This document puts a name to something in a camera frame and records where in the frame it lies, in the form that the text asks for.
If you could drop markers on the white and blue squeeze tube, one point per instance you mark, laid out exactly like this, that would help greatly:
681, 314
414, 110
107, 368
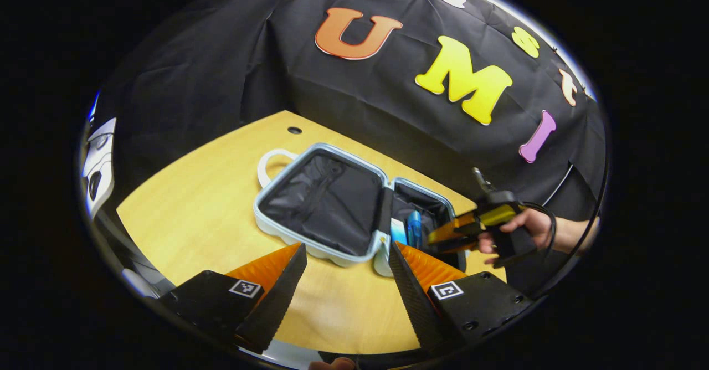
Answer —
399, 232

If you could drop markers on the white panel with dark shapes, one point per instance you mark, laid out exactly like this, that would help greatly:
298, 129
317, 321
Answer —
102, 159

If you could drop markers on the light blue suitcase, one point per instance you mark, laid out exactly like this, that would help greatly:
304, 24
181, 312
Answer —
321, 204

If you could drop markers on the black backdrop cloth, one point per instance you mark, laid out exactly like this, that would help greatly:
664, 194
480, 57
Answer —
249, 71

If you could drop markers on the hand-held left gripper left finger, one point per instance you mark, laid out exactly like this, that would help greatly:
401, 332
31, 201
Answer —
279, 303

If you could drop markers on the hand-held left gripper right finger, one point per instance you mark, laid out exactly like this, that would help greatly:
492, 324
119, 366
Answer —
418, 309

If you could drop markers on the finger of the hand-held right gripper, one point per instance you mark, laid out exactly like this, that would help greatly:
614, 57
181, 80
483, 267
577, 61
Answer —
487, 217
457, 244

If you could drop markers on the teal bottle with blue cap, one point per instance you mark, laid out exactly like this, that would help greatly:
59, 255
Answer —
415, 229

